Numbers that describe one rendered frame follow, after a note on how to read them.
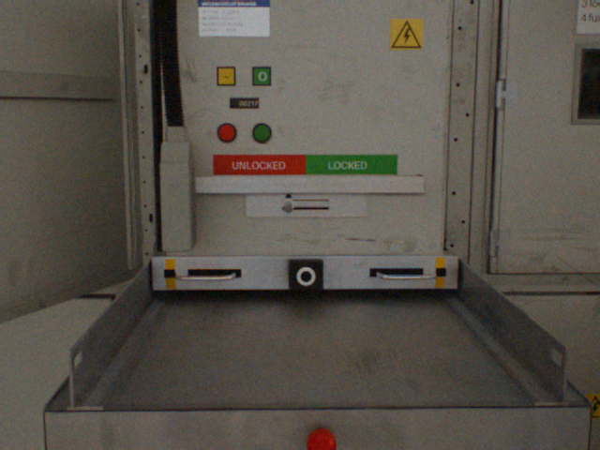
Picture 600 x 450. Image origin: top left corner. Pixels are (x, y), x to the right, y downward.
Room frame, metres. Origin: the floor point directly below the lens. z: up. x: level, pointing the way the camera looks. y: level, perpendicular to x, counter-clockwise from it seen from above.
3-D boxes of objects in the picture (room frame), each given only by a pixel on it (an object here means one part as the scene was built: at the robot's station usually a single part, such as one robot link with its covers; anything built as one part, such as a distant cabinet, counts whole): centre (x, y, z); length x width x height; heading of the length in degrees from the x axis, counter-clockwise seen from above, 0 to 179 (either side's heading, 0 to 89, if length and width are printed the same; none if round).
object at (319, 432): (0.72, -0.03, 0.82); 0.04 x 0.03 x 0.03; 1
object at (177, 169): (1.13, 0.19, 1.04); 0.08 x 0.05 x 0.17; 1
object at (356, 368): (1.08, -0.02, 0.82); 0.68 x 0.62 x 0.06; 1
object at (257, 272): (1.22, -0.01, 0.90); 0.54 x 0.05 x 0.06; 91
